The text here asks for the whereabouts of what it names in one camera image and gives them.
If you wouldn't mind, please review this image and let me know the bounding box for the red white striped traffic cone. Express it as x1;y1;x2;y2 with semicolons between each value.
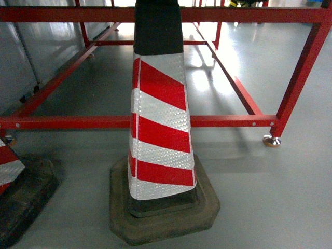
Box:
109;1;220;246

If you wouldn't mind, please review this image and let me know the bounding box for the metal levelling foot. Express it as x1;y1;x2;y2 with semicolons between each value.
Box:
262;134;281;148

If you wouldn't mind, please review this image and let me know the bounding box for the red metal table frame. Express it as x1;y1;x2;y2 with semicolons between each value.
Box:
1;1;331;137

